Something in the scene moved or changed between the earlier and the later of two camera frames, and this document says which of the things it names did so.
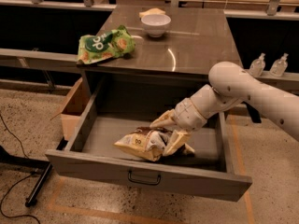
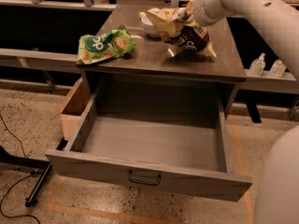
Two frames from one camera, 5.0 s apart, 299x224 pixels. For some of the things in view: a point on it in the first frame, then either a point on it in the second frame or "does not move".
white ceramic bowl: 155,24 does not move
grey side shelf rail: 39,60 does not move
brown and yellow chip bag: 145,142 to 186,33
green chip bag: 96,48 does not move
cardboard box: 73,109 does not move
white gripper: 188,115 to 197,11
